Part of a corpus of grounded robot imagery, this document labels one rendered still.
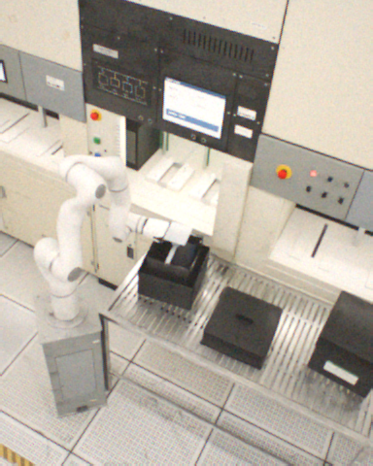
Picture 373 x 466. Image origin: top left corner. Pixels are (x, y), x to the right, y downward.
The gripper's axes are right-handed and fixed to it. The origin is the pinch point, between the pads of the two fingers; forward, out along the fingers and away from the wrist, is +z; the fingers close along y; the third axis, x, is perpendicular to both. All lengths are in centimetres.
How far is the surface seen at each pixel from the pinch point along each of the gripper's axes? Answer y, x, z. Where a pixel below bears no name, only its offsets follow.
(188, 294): 13.6, -21.0, 12.0
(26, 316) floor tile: 2, -110, -92
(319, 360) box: 24, -24, 75
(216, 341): 29.2, -26.3, 30.3
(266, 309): 7, -23, 47
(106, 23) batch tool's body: -36, 74, -49
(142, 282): 13.6, -22.7, -10.9
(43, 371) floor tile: 32, -110, -63
